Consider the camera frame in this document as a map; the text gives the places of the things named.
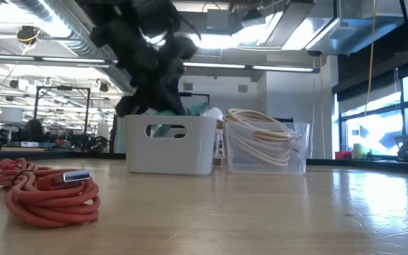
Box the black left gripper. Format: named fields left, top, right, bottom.
left=114, top=33, right=200, bottom=118

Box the light grey plastic bin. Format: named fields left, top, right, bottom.
left=124, top=114, right=218, bottom=176

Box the large beige cable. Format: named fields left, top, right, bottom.
left=222, top=108, right=297, bottom=143

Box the clear plastic bin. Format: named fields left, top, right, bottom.
left=224, top=121, right=312, bottom=176

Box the red USB cable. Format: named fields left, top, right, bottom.
left=0, top=158, right=101, bottom=229

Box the grey fabric cover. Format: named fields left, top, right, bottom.
left=113, top=113, right=127, bottom=154

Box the person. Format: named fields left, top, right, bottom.
left=24, top=118, right=46, bottom=143

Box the long linear ceiling light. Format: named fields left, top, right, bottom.
left=0, top=52, right=321, bottom=74

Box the white drum lamp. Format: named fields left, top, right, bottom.
left=0, top=106, right=24, bottom=125

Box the pale green roll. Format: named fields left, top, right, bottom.
left=352, top=142, right=367, bottom=160

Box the low black rig frame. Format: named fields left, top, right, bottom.
left=178, top=91, right=211, bottom=107

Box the tall black rig frame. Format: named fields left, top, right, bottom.
left=31, top=85, right=92, bottom=138

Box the ceiling cord reel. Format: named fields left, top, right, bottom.
left=15, top=25, right=41, bottom=56

